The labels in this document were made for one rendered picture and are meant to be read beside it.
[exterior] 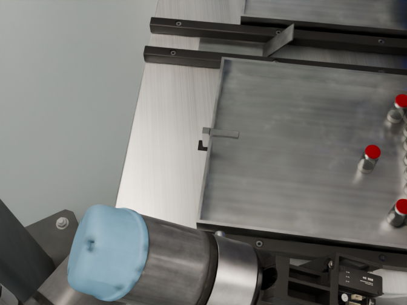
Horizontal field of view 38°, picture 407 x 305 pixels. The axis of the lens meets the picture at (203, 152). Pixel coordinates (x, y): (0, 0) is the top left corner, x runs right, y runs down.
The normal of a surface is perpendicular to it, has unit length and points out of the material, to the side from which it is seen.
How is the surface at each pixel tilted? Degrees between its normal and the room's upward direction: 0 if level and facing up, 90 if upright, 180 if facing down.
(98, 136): 0
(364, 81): 90
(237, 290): 36
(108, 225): 28
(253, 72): 90
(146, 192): 0
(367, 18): 0
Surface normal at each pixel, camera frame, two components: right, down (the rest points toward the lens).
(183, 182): -0.02, -0.46
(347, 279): 0.40, -0.36
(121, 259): 0.29, -0.04
